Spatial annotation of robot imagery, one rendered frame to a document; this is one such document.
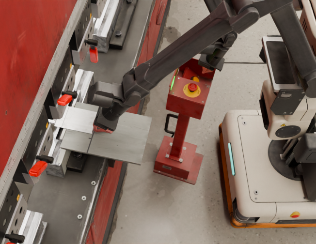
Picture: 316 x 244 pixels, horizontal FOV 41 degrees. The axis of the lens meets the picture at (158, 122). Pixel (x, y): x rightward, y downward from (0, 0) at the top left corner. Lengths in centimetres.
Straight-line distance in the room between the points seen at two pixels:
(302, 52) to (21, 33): 73
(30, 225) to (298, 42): 91
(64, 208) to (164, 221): 99
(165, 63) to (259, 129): 130
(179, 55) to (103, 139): 43
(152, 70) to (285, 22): 36
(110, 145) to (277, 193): 109
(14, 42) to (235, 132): 165
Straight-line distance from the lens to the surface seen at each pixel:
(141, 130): 140
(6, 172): 94
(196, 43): 109
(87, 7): 130
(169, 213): 235
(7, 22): 80
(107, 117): 130
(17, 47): 86
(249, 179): 220
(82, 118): 143
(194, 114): 183
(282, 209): 220
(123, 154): 136
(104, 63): 173
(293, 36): 117
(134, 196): 238
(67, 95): 114
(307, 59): 125
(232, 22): 104
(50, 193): 146
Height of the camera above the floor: 221
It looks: 58 degrees down
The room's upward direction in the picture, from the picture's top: 8 degrees clockwise
